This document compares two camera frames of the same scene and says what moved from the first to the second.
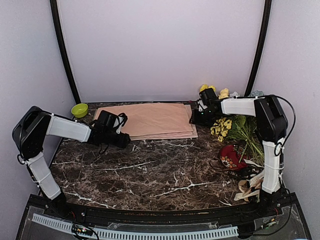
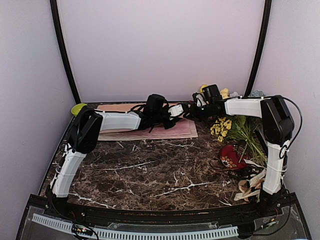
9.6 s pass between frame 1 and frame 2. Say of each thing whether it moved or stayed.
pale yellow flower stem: stayed
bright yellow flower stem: stayed
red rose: stayed
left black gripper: moved
